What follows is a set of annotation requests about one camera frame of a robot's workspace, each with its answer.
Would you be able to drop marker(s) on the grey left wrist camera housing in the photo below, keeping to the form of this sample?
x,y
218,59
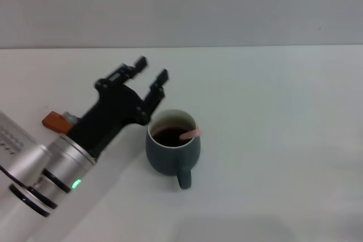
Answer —
x,y
17,145

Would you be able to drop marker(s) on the dark brown wooden block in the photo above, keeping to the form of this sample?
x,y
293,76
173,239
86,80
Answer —
x,y
55,121

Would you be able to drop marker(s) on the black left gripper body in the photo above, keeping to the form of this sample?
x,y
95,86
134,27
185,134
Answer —
x,y
113,111

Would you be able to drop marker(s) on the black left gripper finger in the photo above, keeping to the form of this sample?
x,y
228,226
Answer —
x,y
154,94
129,70

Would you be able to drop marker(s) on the grey ceramic coffee cup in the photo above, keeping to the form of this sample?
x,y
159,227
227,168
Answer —
x,y
167,162

